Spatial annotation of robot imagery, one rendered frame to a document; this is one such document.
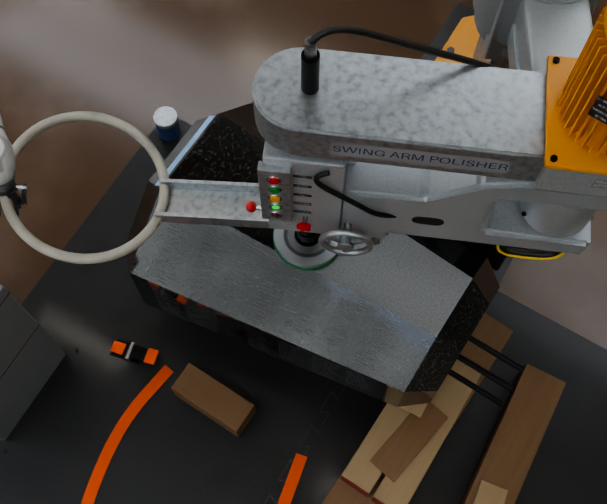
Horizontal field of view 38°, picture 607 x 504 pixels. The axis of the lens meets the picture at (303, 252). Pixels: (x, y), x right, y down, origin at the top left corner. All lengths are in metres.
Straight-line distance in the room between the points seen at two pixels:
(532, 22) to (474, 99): 0.48
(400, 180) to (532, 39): 0.51
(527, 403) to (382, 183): 1.44
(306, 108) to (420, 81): 0.26
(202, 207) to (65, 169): 1.38
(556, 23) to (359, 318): 1.03
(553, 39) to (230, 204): 1.01
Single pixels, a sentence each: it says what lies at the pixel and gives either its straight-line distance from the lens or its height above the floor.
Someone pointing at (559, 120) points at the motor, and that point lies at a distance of 2.01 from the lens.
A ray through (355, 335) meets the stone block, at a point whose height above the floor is 0.73.
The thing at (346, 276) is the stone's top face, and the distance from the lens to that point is 2.73.
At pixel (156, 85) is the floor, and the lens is 4.06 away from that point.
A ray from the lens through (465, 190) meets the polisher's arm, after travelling 2.17.
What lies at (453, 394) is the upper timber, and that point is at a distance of 3.26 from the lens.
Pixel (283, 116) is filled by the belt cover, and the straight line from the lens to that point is 1.96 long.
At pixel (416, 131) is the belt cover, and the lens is 1.96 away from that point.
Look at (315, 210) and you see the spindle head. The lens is 2.30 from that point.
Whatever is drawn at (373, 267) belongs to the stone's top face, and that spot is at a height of 0.82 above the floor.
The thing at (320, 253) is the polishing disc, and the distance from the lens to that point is 2.72.
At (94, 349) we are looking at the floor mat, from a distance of 3.59.
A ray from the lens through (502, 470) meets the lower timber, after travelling 3.36.
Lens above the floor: 3.38
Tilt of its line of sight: 68 degrees down
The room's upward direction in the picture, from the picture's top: straight up
